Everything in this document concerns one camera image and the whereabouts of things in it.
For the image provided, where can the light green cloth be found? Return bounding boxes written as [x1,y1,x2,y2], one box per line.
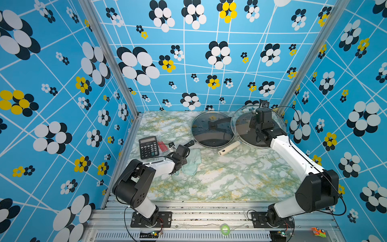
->
[181,149,202,176]

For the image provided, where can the glass lid of wok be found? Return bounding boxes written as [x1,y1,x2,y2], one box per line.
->
[230,104,287,149]

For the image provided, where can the glass lid of frying pan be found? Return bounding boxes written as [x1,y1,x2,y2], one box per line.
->
[191,111,236,149]

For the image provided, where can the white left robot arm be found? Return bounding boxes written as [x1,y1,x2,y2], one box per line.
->
[112,141,194,224]

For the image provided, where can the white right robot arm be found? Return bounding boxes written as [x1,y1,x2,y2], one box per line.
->
[250,108,343,226]

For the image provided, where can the black desktop calculator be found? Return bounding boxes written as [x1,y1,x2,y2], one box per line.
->
[139,136,160,159]

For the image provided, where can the black frying pan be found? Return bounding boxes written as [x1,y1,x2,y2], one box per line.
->
[182,111,236,149]

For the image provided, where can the left green circuit board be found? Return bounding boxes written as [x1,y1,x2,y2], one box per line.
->
[139,232,160,239]

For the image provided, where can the green circuit board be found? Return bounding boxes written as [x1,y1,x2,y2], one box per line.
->
[270,231,287,242]
[139,232,160,239]

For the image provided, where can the green tape roll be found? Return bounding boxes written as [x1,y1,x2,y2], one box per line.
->
[220,224,231,237]

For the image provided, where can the right green circuit board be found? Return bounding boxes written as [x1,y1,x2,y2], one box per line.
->
[270,231,287,242]

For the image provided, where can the orange toy car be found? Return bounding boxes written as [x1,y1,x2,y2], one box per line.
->
[311,227,327,238]

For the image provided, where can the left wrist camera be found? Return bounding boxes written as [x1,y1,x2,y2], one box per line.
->
[168,142,176,152]

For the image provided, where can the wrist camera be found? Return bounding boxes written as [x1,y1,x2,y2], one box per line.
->
[259,99,270,108]
[168,142,176,152]

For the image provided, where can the dark wok with beige handle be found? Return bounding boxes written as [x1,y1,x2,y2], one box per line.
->
[218,105,287,157]

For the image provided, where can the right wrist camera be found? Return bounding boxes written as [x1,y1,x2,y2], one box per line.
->
[259,99,270,108]

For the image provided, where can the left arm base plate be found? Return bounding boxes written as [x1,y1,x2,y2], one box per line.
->
[130,211,173,228]

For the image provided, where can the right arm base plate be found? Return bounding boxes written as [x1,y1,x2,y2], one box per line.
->
[250,211,294,230]

